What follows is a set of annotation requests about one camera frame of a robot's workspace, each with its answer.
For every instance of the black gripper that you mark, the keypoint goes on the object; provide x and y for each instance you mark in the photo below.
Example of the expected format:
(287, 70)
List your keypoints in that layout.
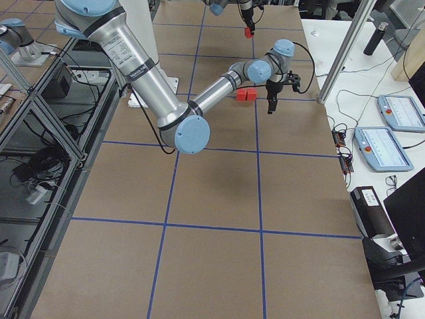
(274, 88)
(246, 14)

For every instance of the red block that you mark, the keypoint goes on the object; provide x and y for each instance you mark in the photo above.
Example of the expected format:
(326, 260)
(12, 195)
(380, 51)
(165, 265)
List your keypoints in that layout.
(248, 32)
(251, 94)
(241, 95)

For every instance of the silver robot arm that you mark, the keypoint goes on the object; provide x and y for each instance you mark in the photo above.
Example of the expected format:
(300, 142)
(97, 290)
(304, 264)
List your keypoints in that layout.
(125, 33)
(245, 9)

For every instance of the small electronics board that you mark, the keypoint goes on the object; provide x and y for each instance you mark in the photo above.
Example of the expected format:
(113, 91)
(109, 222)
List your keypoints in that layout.
(345, 155)

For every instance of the black water bottle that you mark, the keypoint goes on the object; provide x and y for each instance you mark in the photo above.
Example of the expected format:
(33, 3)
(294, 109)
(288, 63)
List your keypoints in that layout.
(375, 39)

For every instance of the near teach pendant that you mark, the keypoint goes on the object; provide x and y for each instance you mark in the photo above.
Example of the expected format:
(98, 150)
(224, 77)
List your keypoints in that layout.
(381, 149)

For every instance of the teach pendant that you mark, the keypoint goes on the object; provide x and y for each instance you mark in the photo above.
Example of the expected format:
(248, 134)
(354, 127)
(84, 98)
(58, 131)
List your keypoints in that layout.
(401, 113)
(381, 149)

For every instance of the brown paper table cover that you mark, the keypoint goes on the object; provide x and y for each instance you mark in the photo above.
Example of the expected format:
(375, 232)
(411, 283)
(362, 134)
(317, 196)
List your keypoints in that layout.
(257, 225)

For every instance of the far teach pendant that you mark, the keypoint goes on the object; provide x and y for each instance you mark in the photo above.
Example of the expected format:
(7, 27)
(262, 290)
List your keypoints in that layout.
(401, 113)

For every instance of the eyeglasses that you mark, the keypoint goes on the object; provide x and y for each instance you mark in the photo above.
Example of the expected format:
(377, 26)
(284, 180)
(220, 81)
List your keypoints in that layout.
(391, 182)

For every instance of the black box with label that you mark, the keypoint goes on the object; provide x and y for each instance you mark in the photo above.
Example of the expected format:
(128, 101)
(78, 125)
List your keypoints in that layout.
(369, 213)

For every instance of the black monitor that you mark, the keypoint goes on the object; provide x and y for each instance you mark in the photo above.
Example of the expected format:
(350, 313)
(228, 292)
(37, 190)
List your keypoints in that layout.
(405, 208)

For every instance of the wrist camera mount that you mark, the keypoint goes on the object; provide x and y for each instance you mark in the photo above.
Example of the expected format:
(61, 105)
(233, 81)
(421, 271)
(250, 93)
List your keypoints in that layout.
(294, 80)

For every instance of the white pedestal column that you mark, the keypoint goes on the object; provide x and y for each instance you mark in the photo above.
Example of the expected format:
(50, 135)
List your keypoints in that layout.
(140, 23)

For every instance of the aluminium frame post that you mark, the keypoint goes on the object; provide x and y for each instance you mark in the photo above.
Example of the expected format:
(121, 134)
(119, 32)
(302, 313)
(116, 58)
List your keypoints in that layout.
(351, 36)

